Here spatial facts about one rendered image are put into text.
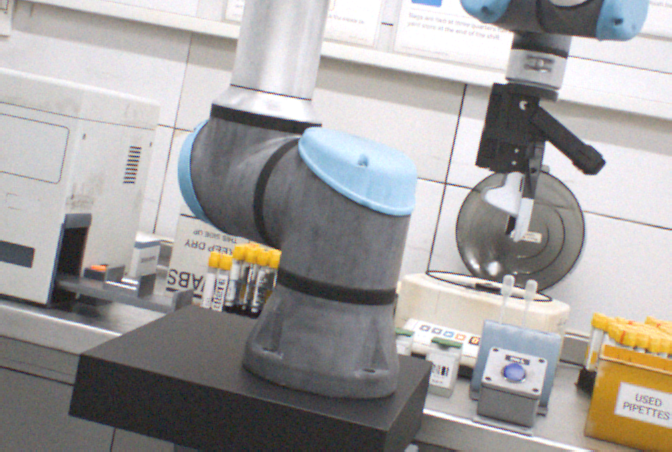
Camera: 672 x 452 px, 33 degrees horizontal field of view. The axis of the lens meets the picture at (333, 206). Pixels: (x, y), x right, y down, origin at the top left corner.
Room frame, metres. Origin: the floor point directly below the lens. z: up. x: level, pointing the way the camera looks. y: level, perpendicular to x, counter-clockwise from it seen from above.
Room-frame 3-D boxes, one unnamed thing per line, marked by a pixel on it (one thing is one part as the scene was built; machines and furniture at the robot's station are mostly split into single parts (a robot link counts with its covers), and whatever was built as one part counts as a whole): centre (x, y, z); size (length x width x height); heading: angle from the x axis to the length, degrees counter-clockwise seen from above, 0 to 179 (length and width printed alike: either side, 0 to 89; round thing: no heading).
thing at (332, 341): (1.10, -0.02, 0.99); 0.15 x 0.15 x 0.10
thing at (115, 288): (1.52, 0.27, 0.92); 0.21 x 0.07 x 0.05; 78
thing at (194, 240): (1.88, 0.09, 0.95); 0.29 x 0.25 x 0.15; 168
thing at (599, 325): (1.73, -0.43, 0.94); 0.02 x 0.02 x 0.11
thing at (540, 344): (1.49, -0.27, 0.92); 0.10 x 0.07 x 0.10; 85
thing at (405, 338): (1.48, -0.11, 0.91); 0.05 x 0.04 x 0.07; 168
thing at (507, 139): (1.50, -0.21, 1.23); 0.09 x 0.08 x 0.12; 86
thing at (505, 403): (1.39, -0.26, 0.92); 0.13 x 0.07 x 0.08; 168
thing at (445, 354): (1.47, -0.18, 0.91); 0.05 x 0.04 x 0.07; 168
